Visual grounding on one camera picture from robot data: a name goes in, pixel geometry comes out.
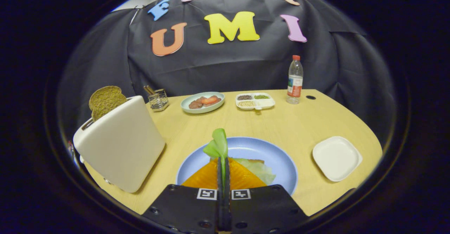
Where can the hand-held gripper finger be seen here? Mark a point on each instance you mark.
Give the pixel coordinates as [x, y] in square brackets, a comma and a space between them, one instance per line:
[220, 206]
[227, 209]

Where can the green lettuce leaf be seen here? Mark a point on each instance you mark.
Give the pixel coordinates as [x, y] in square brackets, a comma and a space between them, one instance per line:
[219, 142]

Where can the brown toast bread slice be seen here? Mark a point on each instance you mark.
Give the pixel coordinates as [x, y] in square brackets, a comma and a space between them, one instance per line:
[105, 100]

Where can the square brown bread slice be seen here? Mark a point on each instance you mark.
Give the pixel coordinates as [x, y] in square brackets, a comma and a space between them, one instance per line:
[255, 161]

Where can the blue round plate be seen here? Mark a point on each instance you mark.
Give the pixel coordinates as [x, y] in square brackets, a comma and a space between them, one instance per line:
[253, 148]

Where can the brown meat slice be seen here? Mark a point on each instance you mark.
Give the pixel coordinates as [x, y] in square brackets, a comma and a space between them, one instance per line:
[195, 104]

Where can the red tomato slice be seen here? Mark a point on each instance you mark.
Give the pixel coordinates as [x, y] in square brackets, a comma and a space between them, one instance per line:
[209, 100]

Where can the pale green plate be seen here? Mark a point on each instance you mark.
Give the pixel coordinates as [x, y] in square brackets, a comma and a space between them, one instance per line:
[186, 102]

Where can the white divided seed tray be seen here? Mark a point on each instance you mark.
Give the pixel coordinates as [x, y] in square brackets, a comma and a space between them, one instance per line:
[265, 103]

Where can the white toaster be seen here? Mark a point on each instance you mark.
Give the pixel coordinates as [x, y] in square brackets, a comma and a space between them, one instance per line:
[123, 146]

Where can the white square plate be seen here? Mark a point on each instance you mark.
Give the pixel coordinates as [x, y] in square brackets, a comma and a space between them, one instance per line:
[336, 158]

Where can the black backdrop cloth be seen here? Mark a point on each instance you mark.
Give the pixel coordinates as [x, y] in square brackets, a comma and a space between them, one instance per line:
[246, 69]

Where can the clear water bottle red cap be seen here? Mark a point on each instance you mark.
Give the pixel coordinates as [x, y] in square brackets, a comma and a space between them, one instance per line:
[295, 83]

